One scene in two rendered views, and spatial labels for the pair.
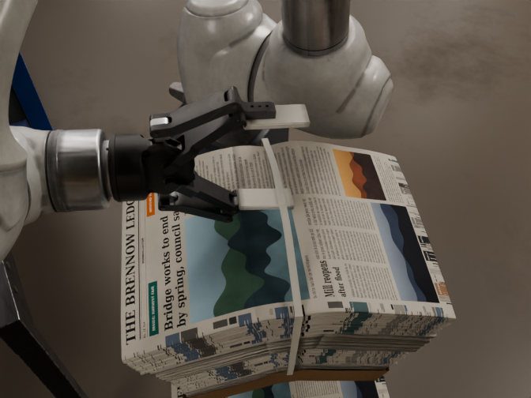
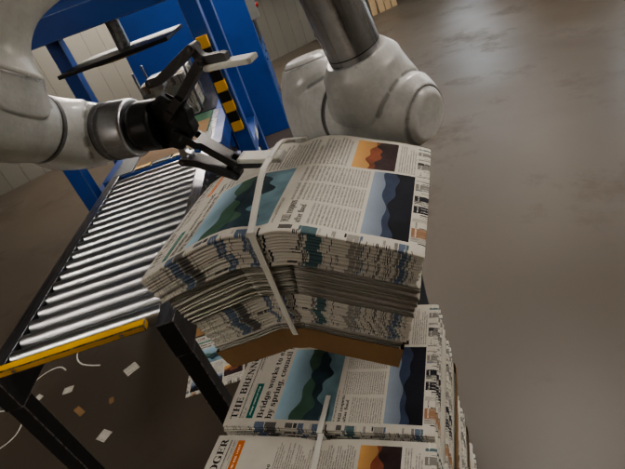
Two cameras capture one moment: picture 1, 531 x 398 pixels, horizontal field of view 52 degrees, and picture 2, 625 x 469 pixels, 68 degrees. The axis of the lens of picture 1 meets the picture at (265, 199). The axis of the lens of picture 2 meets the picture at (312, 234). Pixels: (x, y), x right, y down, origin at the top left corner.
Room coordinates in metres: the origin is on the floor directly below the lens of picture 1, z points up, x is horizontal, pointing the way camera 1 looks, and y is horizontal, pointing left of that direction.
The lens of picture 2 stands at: (-0.11, -0.38, 1.47)
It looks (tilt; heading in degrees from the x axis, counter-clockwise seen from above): 31 degrees down; 32
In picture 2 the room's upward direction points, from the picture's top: 20 degrees counter-clockwise
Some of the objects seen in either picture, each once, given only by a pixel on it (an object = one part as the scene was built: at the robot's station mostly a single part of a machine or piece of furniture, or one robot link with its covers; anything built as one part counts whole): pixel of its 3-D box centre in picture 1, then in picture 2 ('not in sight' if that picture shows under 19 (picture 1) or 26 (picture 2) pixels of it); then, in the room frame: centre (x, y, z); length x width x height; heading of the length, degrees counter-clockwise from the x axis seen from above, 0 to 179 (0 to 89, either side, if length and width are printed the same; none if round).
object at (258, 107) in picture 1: (251, 104); (207, 51); (0.42, 0.01, 1.39); 0.05 x 0.01 x 0.03; 98
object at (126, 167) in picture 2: not in sight; (174, 146); (1.83, 1.53, 0.75); 0.70 x 0.65 x 0.10; 29
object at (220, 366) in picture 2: not in sight; (218, 357); (0.97, 1.05, 0.00); 0.37 x 0.28 x 0.01; 29
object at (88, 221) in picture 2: not in sight; (79, 259); (0.81, 1.26, 0.74); 1.34 x 0.05 x 0.12; 29
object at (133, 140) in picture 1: (152, 166); (166, 123); (0.41, 0.13, 1.32); 0.09 x 0.07 x 0.08; 98
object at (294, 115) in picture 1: (275, 116); (230, 61); (0.43, -0.01, 1.37); 0.07 x 0.03 x 0.01; 98
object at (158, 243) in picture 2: not in sight; (123, 258); (0.76, 0.95, 0.77); 0.47 x 0.05 x 0.05; 119
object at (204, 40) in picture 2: not in sight; (220, 85); (1.72, 0.97, 1.05); 0.05 x 0.05 x 0.45; 29
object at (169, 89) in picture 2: not in sight; (174, 92); (2.33, 1.80, 0.93); 0.38 x 0.30 x 0.26; 29
